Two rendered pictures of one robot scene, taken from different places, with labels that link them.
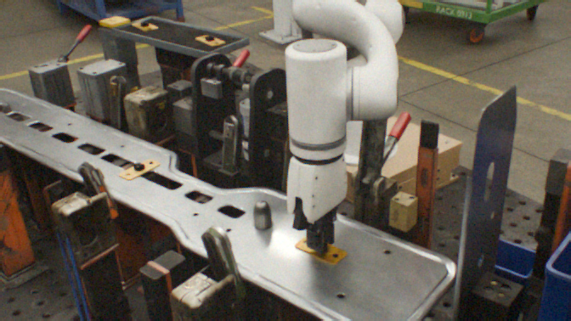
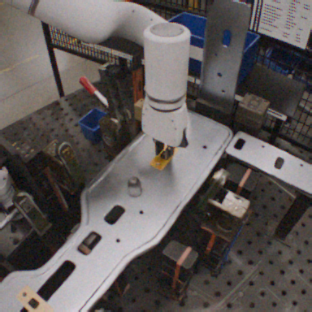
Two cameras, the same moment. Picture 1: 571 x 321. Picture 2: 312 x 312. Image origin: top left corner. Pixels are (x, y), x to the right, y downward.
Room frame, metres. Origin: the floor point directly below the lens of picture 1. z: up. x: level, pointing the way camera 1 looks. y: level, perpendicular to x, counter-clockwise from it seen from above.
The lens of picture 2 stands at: (0.88, 0.44, 1.57)
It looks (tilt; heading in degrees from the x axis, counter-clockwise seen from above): 49 degrees down; 263
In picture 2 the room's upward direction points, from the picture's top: straight up
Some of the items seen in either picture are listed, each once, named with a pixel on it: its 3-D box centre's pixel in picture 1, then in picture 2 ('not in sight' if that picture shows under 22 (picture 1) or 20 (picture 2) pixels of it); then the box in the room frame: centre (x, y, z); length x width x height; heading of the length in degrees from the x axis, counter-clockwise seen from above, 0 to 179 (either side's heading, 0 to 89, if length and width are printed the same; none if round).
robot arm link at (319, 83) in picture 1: (319, 89); (166, 58); (0.81, -0.05, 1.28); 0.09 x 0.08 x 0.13; 83
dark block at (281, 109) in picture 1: (291, 194); (50, 200); (1.13, 0.00, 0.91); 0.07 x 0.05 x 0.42; 139
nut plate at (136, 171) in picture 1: (139, 167); (33, 303); (1.11, 0.31, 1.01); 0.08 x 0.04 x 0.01; 139
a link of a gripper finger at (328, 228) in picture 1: (330, 221); (156, 140); (0.83, -0.06, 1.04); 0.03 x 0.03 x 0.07; 49
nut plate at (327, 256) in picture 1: (320, 247); (164, 155); (0.81, -0.05, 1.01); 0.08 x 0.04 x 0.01; 49
